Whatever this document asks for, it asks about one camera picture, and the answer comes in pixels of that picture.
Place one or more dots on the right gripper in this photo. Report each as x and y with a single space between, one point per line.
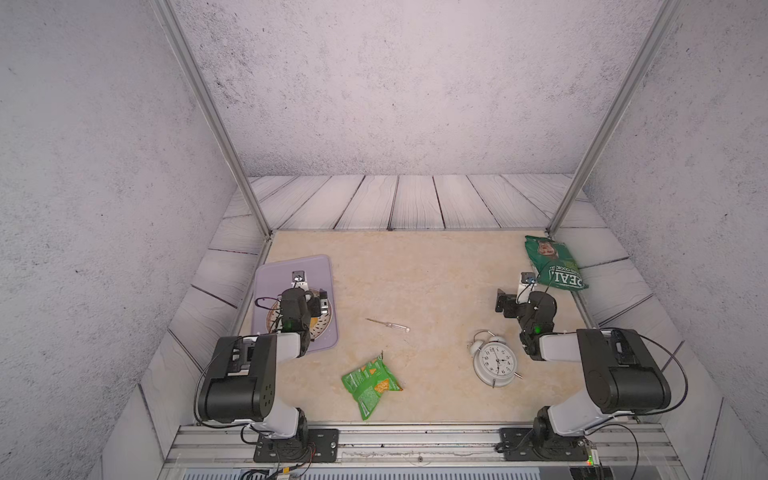
511 304

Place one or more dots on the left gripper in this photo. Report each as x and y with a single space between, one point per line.
316 308

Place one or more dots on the white twin-bell alarm clock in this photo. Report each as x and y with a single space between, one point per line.
494 361

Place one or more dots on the clear handle screwdriver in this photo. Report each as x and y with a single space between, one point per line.
390 325

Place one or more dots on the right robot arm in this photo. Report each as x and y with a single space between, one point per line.
621 377

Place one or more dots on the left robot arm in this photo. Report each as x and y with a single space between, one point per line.
239 386

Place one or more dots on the patterned plate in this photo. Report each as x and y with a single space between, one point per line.
318 325

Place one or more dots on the purple tray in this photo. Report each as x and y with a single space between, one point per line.
272 279

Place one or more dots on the dark green food bag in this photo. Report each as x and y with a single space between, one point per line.
554 265

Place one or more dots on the light green snack bag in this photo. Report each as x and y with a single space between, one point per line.
368 383

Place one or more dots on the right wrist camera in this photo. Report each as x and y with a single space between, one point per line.
527 283

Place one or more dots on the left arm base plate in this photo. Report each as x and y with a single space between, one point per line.
313 445

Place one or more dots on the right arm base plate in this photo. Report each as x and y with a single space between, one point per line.
526 445

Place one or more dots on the aluminium front rail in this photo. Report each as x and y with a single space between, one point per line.
422 451

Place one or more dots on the left aluminium corner post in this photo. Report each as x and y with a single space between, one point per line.
185 57

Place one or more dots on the aluminium corner post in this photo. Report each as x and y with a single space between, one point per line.
185 57
630 83

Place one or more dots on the right aluminium corner post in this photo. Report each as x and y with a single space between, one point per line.
630 83

